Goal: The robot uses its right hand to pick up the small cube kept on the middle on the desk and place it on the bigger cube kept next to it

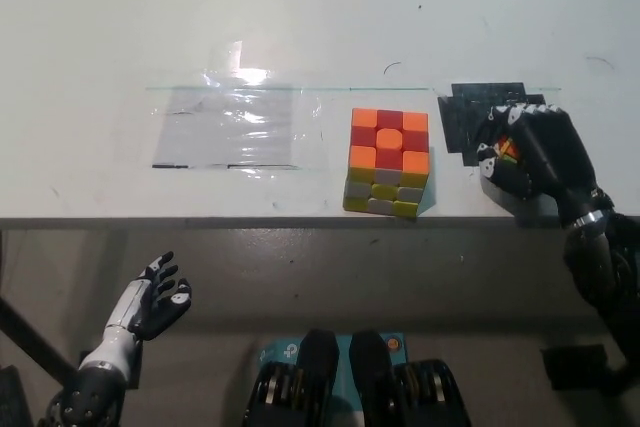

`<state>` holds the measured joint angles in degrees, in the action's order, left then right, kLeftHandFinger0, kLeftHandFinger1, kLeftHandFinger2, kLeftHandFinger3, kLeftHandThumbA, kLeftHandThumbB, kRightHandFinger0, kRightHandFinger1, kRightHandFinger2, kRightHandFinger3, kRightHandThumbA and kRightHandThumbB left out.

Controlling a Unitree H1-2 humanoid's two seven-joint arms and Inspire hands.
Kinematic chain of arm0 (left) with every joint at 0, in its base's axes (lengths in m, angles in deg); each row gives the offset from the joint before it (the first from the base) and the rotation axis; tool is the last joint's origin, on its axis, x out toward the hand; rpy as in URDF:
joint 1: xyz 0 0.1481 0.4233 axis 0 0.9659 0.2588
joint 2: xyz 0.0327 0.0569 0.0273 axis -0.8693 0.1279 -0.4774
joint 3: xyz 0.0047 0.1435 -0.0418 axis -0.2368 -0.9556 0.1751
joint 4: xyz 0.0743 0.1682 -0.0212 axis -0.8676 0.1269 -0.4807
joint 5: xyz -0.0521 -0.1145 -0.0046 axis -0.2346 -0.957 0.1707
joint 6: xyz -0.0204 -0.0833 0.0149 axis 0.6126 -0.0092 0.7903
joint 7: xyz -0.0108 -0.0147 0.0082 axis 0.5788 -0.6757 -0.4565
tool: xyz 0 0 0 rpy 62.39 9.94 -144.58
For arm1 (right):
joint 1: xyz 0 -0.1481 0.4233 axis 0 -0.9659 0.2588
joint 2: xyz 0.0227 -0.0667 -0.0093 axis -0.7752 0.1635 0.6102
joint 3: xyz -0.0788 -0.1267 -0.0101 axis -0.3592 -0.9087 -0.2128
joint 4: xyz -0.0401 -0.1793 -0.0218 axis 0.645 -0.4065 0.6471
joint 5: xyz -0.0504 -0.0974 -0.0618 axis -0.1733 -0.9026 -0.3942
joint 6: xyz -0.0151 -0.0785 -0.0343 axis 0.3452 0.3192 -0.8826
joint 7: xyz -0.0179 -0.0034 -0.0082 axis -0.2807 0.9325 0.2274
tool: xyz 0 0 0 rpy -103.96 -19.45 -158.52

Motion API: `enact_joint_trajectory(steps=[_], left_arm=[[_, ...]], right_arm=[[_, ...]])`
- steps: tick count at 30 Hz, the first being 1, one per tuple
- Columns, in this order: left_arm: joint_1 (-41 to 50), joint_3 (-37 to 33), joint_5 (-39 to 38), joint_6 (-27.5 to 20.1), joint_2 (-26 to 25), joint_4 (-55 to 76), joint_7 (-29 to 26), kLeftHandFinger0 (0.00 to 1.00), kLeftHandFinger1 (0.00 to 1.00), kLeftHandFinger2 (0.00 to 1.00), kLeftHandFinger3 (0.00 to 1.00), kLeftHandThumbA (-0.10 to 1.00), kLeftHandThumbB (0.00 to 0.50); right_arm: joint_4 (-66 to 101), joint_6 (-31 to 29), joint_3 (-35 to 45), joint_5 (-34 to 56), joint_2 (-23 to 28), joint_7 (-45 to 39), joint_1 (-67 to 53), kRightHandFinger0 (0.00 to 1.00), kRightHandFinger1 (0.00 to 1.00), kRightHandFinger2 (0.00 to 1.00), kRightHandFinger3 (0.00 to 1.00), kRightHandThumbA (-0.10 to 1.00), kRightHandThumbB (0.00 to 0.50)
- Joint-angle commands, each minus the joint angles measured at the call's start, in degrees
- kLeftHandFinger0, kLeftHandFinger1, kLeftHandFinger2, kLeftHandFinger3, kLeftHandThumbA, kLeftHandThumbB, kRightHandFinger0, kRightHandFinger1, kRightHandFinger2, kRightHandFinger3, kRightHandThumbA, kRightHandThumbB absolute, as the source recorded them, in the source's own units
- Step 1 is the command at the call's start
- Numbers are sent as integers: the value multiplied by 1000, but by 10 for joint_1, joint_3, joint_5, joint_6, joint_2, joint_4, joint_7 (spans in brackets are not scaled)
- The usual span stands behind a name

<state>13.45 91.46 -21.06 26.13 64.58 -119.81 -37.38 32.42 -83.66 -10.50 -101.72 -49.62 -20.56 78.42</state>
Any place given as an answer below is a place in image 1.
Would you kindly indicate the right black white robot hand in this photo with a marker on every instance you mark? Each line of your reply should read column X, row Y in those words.
column 550, row 152

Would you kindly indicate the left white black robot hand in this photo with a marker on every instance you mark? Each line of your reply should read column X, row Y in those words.
column 131, row 304

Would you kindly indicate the small multicoloured studded cube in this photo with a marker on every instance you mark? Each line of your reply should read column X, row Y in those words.
column 507, row 149

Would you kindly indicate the big orange red yellow cube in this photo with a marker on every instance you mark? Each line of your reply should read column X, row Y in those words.
column 385, row 162

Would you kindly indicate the black tape patch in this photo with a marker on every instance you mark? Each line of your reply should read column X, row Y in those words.
column 460, row 117

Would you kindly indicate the black diagonal table leg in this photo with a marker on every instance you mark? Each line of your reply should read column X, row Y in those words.
column 30, row 337

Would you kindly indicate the black ribbed floor object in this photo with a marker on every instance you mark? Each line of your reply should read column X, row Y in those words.
column 11, row 397

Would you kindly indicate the grey sheet under clear film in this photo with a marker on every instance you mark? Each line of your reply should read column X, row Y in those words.
column 225, row 127

